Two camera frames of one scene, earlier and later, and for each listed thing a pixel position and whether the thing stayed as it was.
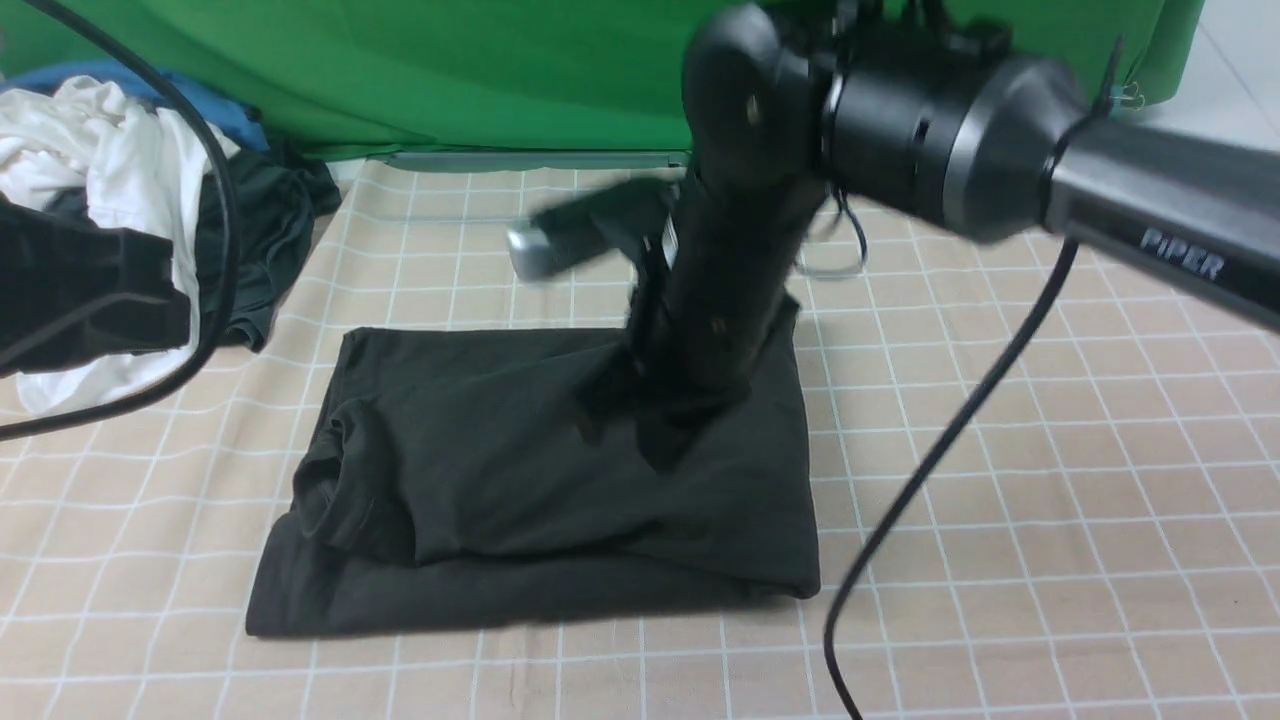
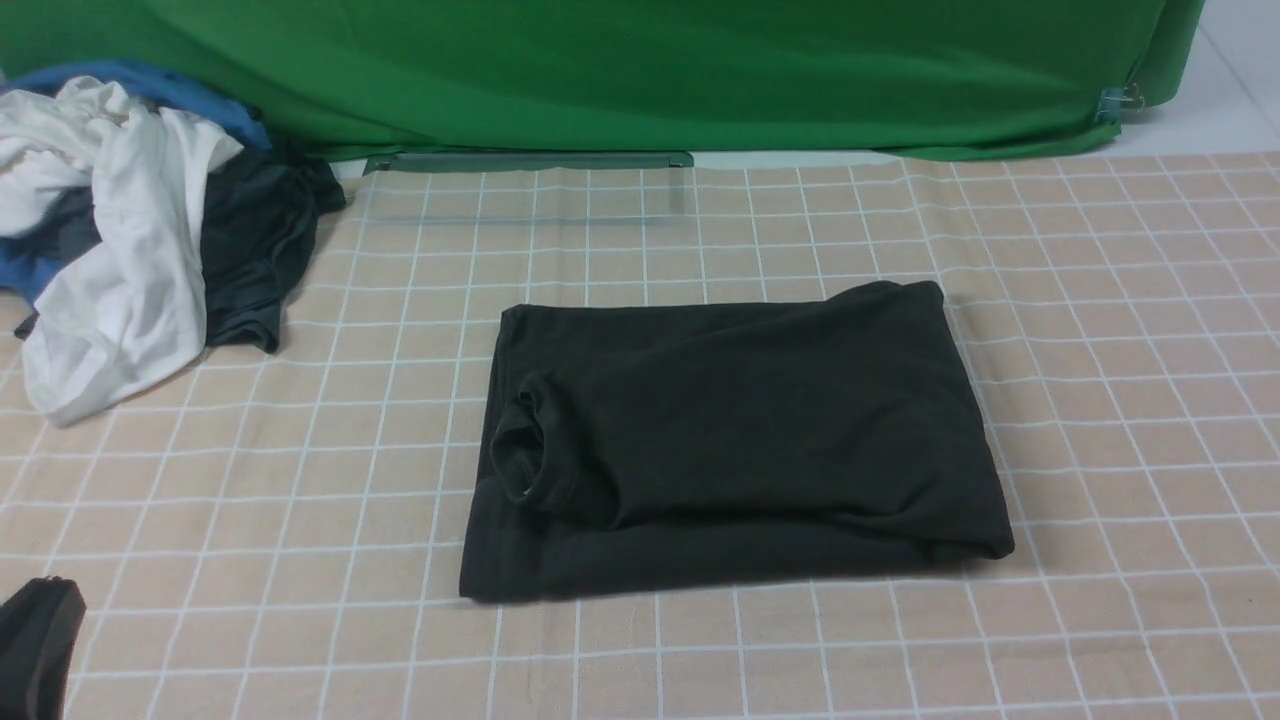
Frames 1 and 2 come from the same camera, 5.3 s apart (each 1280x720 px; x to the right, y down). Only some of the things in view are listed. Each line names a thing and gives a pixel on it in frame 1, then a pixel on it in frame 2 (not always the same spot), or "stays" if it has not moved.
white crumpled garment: [117, 164] stays
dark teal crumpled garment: [281, 191] stays
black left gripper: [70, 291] -> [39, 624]
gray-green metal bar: [445, 161] stays
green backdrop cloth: [414, 78] stays
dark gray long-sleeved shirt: [441, 478] -> [641, 443]
